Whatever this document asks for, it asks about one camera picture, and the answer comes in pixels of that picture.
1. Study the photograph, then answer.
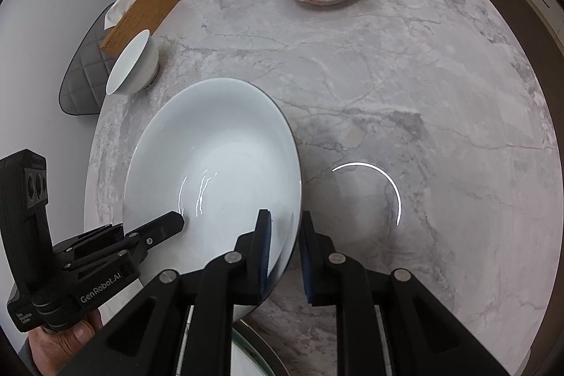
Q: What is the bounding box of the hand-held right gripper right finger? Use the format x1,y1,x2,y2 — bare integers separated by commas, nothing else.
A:
298,211,512,376

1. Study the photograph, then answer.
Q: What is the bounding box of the grey rim plate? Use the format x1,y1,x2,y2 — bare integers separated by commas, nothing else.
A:
231,325,287,376

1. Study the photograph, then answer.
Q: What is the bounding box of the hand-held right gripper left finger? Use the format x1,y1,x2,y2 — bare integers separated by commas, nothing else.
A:
57,209,274,376

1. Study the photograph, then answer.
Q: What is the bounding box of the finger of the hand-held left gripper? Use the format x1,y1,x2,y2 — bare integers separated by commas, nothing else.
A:
55,224,126,261
125,212,185,262

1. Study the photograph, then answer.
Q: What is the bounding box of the wooden tissue box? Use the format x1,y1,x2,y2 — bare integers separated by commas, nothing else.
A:
99,0,181,55

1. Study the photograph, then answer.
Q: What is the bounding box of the white tissue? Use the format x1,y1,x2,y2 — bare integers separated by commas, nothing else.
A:
104,0,142,31

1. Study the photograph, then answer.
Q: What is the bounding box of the person's left hand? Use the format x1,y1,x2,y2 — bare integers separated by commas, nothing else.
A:
26,308,104,376

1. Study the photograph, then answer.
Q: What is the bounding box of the large white bowl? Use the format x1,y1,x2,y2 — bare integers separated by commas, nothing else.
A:
123,78,303,321

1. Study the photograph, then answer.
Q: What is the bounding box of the small white bowl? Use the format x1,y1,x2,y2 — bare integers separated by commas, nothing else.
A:
106,29,160,96

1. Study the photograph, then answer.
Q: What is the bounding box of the grey quilted chair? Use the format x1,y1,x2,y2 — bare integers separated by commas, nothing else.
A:
59,1,116,117

